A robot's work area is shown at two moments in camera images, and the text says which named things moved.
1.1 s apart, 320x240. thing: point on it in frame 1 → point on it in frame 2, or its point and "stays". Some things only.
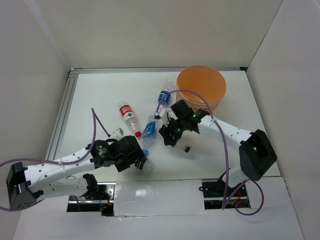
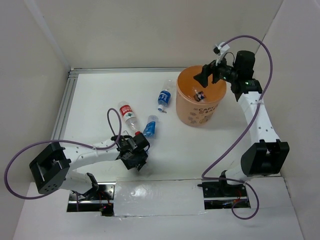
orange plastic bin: [201, 86] stays
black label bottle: [140, 163] stays
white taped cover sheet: [158, 197] stays
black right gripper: [166, 131] → [202, 77]
